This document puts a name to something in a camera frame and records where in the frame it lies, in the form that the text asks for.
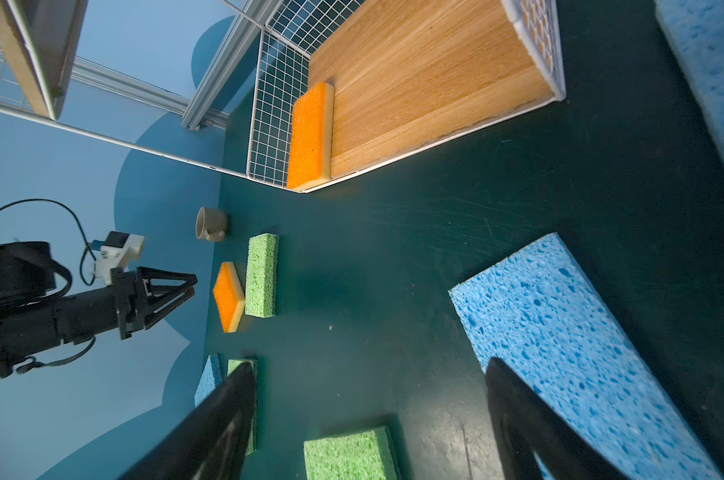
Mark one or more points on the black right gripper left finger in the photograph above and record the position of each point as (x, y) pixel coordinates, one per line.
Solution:
(212, 441)

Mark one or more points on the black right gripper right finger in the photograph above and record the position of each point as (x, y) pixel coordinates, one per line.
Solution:
(530, 435)

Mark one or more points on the blue sponge far left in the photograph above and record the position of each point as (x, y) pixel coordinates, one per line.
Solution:
(210, 379)

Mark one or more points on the beige mug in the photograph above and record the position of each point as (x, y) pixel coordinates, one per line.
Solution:
(211, 224)

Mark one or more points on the green sponge upper left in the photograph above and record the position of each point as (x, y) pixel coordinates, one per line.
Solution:
(261, 275)

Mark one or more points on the blue sponge near shelf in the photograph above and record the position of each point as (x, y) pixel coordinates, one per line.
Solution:
(695, 33)

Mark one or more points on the blue sponge centre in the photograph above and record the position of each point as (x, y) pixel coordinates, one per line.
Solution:
(538, 311)

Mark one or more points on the orange sponge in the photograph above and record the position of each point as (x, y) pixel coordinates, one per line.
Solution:
(310, 149)
(229, 297)

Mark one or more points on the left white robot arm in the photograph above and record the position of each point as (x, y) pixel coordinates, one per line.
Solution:
(38, 313)

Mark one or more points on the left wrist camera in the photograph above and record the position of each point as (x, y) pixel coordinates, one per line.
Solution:
(116, 252)

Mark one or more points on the green sponge centre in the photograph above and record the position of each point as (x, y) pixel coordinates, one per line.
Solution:
(366, 454)

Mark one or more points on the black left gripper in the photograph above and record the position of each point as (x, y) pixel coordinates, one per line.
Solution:
(146, 296)

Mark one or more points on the white wire wooden shelf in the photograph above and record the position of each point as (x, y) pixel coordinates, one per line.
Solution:
(407, 75)

